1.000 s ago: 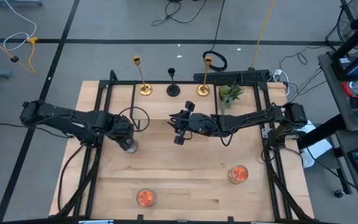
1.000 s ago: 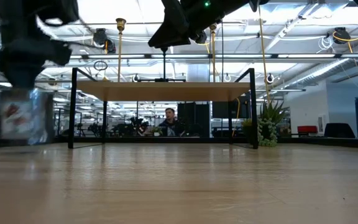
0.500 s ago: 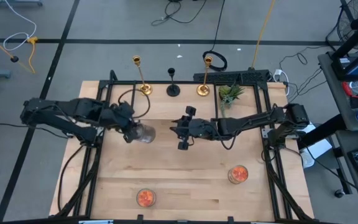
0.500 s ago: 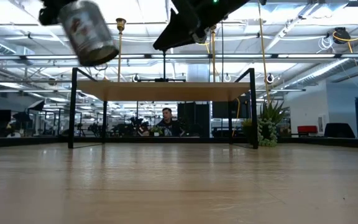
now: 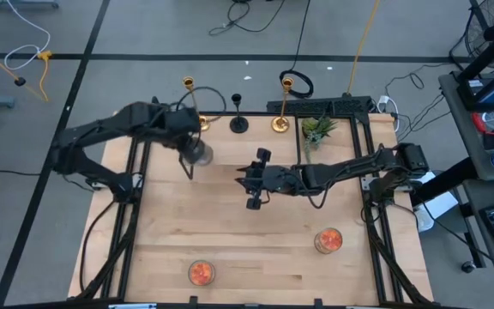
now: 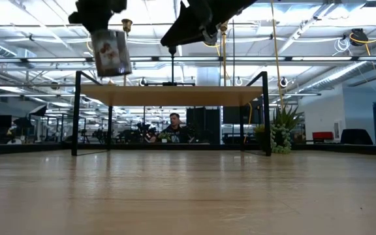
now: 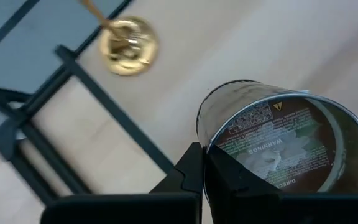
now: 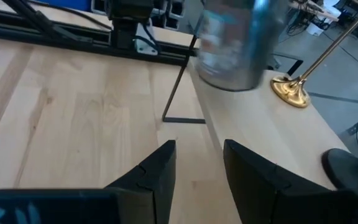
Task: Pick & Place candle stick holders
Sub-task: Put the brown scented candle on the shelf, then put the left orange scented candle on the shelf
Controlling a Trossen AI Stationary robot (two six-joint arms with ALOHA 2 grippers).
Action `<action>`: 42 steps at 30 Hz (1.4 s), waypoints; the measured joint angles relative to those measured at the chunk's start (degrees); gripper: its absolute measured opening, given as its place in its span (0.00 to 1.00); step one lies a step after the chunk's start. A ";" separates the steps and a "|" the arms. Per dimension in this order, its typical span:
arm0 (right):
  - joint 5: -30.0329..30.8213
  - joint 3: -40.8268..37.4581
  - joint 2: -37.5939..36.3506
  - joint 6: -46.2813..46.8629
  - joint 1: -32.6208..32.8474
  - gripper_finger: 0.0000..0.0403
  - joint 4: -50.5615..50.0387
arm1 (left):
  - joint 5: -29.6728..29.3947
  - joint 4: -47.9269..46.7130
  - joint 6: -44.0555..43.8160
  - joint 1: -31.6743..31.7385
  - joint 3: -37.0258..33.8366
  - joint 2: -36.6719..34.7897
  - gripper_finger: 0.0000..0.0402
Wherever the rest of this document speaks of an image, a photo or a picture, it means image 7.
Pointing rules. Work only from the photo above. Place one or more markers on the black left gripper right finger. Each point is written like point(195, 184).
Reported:
point(235, 193)

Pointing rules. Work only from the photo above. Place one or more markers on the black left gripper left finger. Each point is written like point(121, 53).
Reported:
point(185, 180)

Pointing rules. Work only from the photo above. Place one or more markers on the silver tin candle can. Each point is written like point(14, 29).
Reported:
point(228, 102)

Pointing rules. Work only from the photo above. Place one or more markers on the slim gold candlestick holder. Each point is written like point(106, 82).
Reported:
point(129, 46)

